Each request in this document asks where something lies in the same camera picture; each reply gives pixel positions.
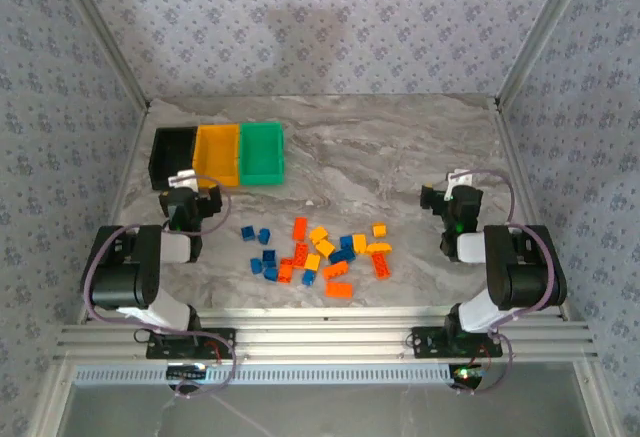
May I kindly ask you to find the yellow plastic bin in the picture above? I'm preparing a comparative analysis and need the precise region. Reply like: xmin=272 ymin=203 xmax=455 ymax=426
xmin=191 ymin=123 xmax=241 ymax=189

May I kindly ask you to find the black plastic bin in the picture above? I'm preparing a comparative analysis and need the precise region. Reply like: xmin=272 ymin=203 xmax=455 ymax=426
xmin=148 ymin=126 xmax=200 ymax=192

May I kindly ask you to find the green plastic bin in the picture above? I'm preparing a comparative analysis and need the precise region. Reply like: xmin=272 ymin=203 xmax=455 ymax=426
xmin=238 ymin=121 xmax=288 ymax=188

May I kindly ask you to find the small circuit board with LED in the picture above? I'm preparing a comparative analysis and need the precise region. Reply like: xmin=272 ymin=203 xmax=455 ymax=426
xmin=448 ymin=363 xmax=489 ymax=391
xmin=166 ymin=363 xmax=209 ymax=381

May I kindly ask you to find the grey metal panel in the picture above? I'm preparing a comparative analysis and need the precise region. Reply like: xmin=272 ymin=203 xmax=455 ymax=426
xmin=63 ymin=384 xmax=597 ymax=437

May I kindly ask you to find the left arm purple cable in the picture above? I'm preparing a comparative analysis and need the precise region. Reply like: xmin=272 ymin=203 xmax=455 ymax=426
xmin=81 ymin=173 xmax=237 ymax=403

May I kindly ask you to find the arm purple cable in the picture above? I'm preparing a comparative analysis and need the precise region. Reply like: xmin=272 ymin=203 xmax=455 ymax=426
xmin=452 ymin=168 xmax=557 ymax=396
xmin=81 ymin=173 xmax=237 ymax=403

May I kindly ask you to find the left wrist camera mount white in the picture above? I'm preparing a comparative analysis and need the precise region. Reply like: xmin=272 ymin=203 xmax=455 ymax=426
xmin=168 ymin=169 xmax=200 ymax=191

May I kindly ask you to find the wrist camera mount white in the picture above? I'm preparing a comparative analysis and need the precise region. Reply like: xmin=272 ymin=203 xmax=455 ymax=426
xmin=445 ymin=168 xmax=474 ymax=201
xmin=168 ymin=169 xmax=200 ymax=191

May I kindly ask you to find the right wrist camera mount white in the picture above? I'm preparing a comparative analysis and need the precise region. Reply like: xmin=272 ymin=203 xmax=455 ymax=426
xmin=445 ymin=168 xmax=474 ymax=201

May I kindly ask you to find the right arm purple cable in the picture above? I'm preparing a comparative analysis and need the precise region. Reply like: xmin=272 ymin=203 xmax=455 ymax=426
xmin=452 ymin=168 xmax=557 ymax=396

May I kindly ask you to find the aluminium side rail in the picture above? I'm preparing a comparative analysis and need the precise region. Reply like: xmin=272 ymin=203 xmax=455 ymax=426
xmin=74 ymin=101 xmax=152 ymax=326
xmin=492 ymin=99 xmax=577 ymax=321

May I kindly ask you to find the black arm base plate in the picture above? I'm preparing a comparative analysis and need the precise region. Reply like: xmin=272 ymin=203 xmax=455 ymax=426
xmin=410 ymin=325 xmax=504 ymax=360
xmin=145 ymin=327 xmax=237 ymax=361

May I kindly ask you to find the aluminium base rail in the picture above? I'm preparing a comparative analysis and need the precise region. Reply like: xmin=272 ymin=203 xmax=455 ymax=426
xmin=53 ymin=306 xmax=599 ymax=362

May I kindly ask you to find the aluminium frame post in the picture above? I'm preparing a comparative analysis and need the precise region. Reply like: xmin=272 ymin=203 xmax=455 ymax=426
xmin=494 ymin=0 xmax=599 ymax=111
xmin=27 ymin=360 xmax=77 ymax=437
xmin=52 ymin=0 xmax=153 ymax=109
xmin=571 ymin=359 xmax=619 ymax=437

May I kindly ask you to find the slotted grey cable duct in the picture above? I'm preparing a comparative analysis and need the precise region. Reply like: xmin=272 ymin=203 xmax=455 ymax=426
xmin=73 ymin=362 xmax=454 ymax=387

